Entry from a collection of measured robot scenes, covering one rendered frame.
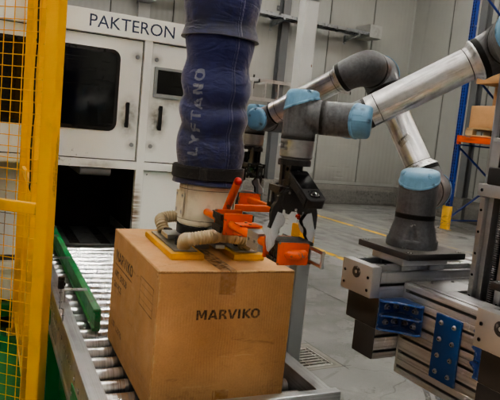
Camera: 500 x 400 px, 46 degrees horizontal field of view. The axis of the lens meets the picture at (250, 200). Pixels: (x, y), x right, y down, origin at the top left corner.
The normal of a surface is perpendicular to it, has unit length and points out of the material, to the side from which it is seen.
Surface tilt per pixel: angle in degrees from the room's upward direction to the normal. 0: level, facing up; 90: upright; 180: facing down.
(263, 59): 90
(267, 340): 90
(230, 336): 90
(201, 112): 70
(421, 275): 90
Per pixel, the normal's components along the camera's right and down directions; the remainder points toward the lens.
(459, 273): 0.47, 0.14
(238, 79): 0.65, -0.11
